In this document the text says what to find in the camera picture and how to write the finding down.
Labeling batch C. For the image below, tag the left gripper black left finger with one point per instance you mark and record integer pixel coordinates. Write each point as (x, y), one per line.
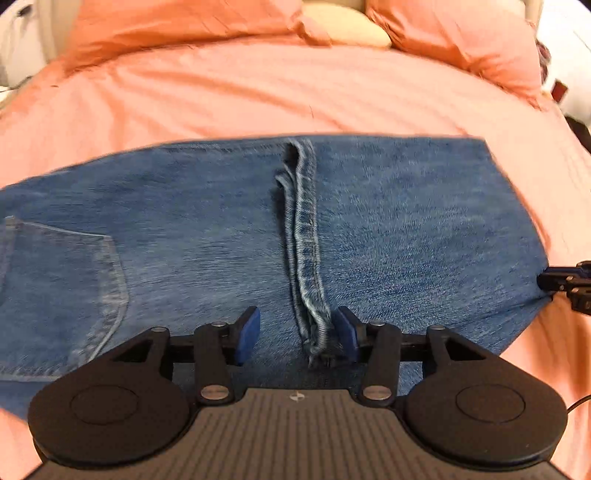
(212, 349)

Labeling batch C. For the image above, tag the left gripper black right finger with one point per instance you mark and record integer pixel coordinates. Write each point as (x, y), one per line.
(383, 347)

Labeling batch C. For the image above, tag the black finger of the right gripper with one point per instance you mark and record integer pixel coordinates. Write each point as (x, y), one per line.
(574, 282)

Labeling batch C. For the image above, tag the blue denim jeans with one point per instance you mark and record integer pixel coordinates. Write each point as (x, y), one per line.
(413, 231)

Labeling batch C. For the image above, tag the orange pillow near headboard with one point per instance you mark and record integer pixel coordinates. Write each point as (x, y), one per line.
(479, 37)

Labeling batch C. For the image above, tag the yellow cushion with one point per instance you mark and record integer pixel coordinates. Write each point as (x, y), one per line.
(340, 23)

